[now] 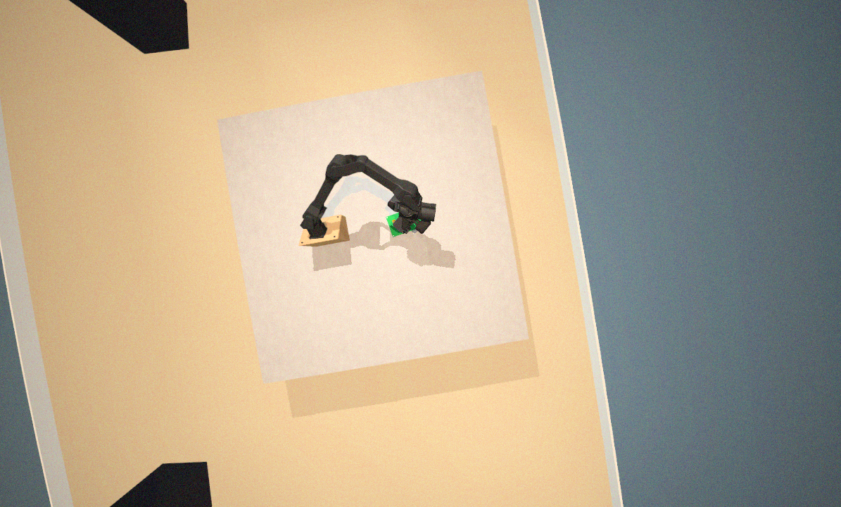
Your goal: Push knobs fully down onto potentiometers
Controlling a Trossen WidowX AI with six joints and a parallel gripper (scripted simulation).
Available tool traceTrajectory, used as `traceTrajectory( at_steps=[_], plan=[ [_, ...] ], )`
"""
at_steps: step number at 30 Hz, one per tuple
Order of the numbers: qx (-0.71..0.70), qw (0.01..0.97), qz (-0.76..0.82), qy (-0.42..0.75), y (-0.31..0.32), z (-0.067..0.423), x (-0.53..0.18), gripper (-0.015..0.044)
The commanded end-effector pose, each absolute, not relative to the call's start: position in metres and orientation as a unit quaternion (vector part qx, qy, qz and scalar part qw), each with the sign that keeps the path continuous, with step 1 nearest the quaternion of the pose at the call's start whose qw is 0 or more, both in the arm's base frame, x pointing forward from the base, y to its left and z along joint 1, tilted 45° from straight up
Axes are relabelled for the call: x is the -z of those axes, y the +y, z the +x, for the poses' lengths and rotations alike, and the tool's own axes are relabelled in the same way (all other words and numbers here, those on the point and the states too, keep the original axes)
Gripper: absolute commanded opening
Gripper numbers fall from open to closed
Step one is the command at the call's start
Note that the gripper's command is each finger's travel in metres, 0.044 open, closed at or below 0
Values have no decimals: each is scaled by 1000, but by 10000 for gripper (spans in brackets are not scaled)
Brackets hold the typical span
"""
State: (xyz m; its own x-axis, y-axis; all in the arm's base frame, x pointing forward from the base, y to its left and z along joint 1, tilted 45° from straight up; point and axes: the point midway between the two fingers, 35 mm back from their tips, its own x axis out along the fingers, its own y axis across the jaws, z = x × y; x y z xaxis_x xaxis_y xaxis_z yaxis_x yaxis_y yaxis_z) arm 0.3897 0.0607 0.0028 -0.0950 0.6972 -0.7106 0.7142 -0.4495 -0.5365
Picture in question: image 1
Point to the green circuit board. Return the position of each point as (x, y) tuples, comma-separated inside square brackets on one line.
[(391, 219)]

